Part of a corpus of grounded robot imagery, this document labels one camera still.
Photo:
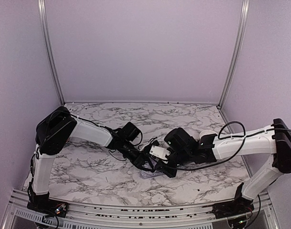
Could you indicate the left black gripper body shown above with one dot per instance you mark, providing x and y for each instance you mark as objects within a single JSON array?
[{"x": 140, "y": 161}]

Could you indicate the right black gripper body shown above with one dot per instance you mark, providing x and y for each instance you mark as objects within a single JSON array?
[{"x": 166, "y": 168}]

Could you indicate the lilac folding umbrella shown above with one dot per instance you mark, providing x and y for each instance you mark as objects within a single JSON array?
[{"x": 148, "y": 174}]

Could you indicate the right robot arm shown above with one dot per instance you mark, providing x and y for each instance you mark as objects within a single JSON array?
[{"x": 213, "y": 149}]

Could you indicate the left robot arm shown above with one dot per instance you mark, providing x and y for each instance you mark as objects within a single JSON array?
[{"x": 54, "y": 133}]

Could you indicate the orange white bowl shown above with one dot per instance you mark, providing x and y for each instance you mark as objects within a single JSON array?
[{"x": 206, "y": 132}]

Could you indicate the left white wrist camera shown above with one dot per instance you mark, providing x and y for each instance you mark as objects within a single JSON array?
[{"x": 147, "y": 148}]

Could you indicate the aluminium front rail base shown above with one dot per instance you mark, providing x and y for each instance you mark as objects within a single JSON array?
[{"x": 96, "y": 216}]

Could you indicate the right aluminium frame post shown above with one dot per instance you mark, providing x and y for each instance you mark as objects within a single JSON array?
[{"x": 236, "y": 52}]

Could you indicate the aluminium frame post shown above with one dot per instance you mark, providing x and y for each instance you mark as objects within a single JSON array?
[
  {"x": 49, "y": 50},
  {"x": 236, "y": 52}
]

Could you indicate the left aluminium frame post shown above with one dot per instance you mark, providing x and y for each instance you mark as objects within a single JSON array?
[{"x": 49, "y": 50}]

